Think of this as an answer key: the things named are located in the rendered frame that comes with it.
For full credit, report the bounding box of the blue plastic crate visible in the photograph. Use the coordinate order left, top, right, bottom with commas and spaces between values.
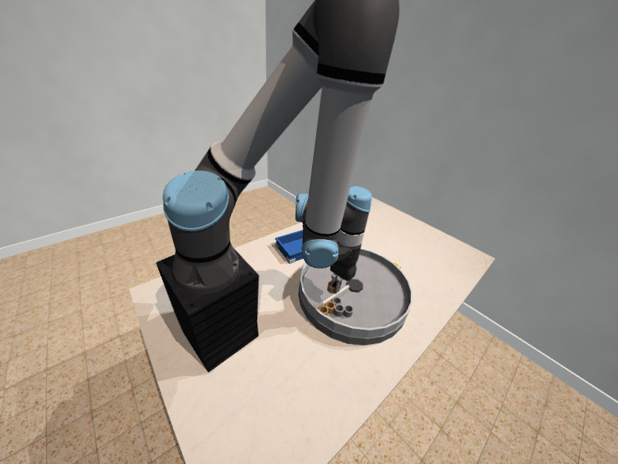
275, 230, 303, 264

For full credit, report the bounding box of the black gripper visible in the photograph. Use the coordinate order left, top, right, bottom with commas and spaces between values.
330, 231, 365, 294

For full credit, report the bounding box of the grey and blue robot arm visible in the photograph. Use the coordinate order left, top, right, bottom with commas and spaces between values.
163, 0, 400, 295

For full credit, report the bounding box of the grey round turntable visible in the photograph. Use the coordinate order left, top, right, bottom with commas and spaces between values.
299, 248, 412, 346

